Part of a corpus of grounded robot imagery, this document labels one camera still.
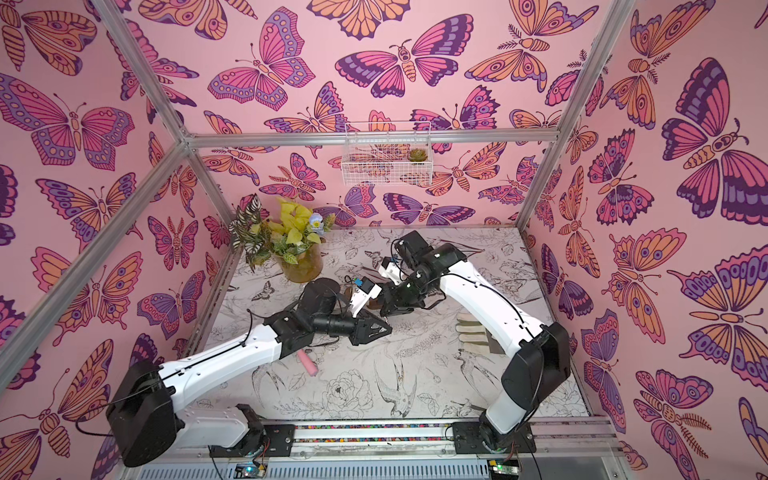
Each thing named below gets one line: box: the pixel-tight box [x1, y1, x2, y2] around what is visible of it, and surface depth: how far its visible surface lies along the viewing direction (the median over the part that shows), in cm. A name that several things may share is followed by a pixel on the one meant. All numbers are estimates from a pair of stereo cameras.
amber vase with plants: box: [228, 194, 335, 283], surface depth 94 cm
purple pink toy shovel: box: [297, 349, 319, 377], surface depth 86 cm
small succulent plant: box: [407, 148, 428, 162], surface depth 94 cm
